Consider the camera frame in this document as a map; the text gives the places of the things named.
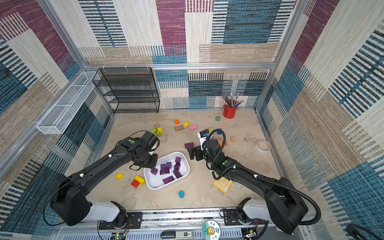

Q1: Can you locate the long purple brick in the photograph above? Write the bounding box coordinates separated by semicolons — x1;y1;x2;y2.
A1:
163;176;175;185

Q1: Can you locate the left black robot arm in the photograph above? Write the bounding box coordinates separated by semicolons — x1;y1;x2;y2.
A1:
48;131;160;228

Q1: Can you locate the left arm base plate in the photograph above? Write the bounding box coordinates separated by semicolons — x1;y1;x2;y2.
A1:
98;212;143;231

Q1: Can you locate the red pen cup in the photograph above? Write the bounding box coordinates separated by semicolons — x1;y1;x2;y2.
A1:
223;105;237;119

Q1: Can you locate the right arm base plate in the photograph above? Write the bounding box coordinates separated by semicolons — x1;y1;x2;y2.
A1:
219;208;266;226

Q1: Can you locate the white mesh wall basket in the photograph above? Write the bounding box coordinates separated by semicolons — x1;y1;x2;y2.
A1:
37;72;96;135

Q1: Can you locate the pink brick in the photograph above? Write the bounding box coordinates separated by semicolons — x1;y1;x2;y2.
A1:
189;125;198;131

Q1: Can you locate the yellow cylinder block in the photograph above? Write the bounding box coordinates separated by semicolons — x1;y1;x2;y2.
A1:
135;175;146;185

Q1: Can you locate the yellow small cube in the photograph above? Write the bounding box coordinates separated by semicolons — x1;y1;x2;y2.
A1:
116;173;124;180

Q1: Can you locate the roll of tape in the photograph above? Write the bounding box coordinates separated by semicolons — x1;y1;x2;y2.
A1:
256;139;271;154

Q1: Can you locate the yellow calculator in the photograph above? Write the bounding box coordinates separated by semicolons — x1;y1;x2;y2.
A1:
213;177;233;193

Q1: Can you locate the white plastic storage bin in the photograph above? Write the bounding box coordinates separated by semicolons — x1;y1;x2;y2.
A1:
144;152;190;190

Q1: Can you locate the black wire shelf rack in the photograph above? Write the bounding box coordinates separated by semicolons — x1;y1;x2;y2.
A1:
93;67;160;114

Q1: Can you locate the small purple cube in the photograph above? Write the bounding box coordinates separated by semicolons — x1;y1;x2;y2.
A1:
151;168;158;175

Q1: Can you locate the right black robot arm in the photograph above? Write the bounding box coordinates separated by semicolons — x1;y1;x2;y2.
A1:
186;129;322;234

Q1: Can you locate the red cube block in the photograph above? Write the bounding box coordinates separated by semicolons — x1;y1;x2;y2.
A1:
131;180;140;189

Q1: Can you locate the round green sticker badge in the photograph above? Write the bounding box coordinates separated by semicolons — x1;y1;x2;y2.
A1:
202;220;222;240

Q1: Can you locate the brown wooden brick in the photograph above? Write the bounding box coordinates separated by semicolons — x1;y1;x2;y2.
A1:
175;125;185;132

